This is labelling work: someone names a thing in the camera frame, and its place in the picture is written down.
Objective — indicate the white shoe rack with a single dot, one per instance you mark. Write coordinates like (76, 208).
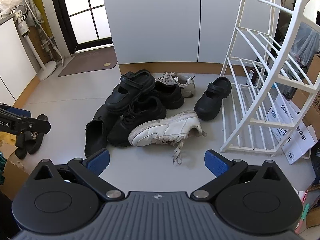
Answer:
(250, 150)

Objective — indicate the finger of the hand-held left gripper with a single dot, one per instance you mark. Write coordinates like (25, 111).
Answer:
(37, 126)
(20, 138)

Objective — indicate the yellow crumpled paper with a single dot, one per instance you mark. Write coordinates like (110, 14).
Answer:
(6, 137)

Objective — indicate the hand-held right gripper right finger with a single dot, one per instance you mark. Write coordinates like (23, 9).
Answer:
(216, 161)

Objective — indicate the white lace-up sneaker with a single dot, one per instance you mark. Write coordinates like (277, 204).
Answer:
(185, 85)
(162, 130)

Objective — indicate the white paper bag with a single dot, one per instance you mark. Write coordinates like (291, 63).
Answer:
(297, 145)

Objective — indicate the black printed slide sandal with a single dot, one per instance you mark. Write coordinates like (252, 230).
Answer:
(35, 137)
(21, 152)

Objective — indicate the white cabinet with brown plinth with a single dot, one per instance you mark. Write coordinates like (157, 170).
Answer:
(155, 22)

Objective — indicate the white panelled cabinet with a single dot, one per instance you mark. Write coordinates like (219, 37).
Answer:
(12, 62)

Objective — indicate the green pen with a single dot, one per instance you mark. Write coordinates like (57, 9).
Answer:
(305, 212)

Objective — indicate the white printed box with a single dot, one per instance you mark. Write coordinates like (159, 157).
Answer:
(280, 112)

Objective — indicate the black lace-up sneaker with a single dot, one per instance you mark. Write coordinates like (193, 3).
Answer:
(167, 95)
(135, 123)

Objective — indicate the clear plastic bag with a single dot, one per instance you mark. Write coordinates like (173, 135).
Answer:
(305, 42)

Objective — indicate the brown cardboard box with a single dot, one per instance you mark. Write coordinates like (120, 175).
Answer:
(310, 100)
(312, 217)
(12, 177)

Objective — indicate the brown doormat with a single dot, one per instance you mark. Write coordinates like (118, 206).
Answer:
(87, 62)

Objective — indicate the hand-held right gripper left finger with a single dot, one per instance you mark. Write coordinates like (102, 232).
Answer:
(98, 161)

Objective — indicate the white standing fan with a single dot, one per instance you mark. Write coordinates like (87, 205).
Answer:
(47, 71)

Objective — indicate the white mop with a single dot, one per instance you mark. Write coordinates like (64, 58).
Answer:
(47, 40)

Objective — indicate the black platform clog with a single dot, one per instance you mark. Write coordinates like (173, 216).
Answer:
(125, 100)
(210, 105)

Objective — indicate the black framed glass door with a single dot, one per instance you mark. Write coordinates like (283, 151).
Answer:
(85, 12)

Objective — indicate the white plastic bag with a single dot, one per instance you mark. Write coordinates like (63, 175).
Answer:
(10, 1)

